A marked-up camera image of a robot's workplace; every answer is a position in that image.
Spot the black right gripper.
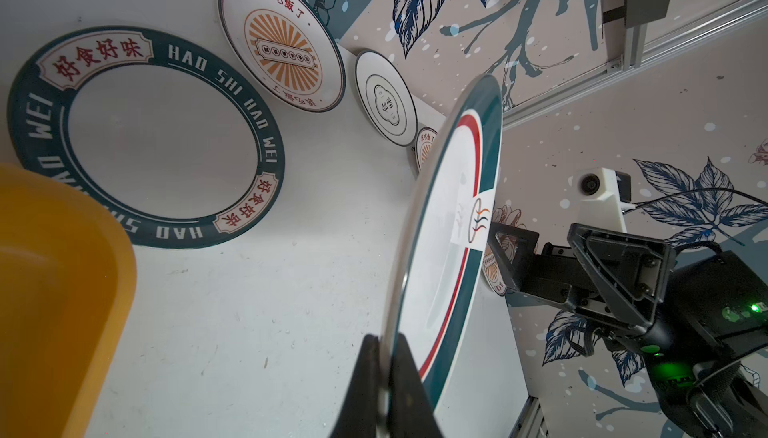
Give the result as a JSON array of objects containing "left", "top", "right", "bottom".
[{"left": 487, "top": 223, "right": 675, "bottom": 333}]

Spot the yellow plastic bin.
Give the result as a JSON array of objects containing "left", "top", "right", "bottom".
[{"left": 1, "top": 165, "right": 137, "bottom": 437}]

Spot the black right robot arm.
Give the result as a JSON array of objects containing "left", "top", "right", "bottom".
[{"left": 488, "top": 223, "right": 767, "bottom": 437}]

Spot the orange sunburst plate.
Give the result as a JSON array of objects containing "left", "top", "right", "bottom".
[
  {"left": 414, "top": 127, "right": 437, "bottom": 171},
  {"left": 482, "top": 246, "right": 509, "bottom": 296},
  {"left": 217, "top": 0, "right": 346, "bottom": 113}
]

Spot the white black motif plate back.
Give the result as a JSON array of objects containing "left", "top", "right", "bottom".
[{"left": 355, "top": 50, "right": 418, "bottom": 147}]

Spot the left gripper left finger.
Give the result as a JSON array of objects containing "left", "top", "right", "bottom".
[{"left": 330, "top": 334, "right": 380, "bottom": 438}]

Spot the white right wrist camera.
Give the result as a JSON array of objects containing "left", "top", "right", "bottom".
[{"left": 574, "top": 168, "right": 635, "bottom": 234}]

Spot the red green rim plate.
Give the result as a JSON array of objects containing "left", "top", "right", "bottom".
[{"left": 379, "top": 74, "right": 502, "bottom": 406}]

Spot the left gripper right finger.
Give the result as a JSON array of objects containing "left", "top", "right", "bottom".
[{"left": 386, "top": 333, "right": 443, "bottom": 438}]

